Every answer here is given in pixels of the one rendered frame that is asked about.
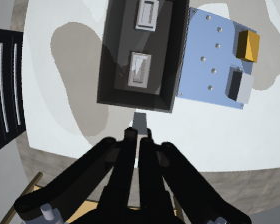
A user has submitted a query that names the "yellow rectangular block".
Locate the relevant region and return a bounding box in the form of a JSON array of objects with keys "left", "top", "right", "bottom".
[{"left": 236, "top": 30, "right": 260, "bottom": 63}]

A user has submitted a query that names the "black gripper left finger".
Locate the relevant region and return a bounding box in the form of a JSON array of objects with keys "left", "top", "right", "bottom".
[{"left": 14, "top": 112, "right": 140, "bottom": 224}]

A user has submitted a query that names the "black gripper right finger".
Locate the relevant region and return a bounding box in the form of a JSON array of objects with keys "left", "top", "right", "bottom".
[{"left": 137, "top": 112, "right": 252, "bottom": 224}]

